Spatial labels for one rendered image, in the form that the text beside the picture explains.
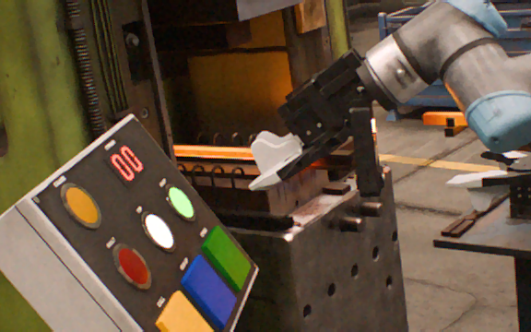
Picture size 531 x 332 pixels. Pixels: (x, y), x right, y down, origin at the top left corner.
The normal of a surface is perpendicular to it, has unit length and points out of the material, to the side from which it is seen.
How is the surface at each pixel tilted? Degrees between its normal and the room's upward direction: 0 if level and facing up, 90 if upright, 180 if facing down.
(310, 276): 90
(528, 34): 89
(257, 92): 90
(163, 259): 60
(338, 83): 90
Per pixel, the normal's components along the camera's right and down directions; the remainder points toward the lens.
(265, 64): -0.56, 0.32
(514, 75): 0.19, -0.51
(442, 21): -0.51, -0.25
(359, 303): 0.81, 0.04
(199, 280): 0.77, -0.55
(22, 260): -0.17, 0.30
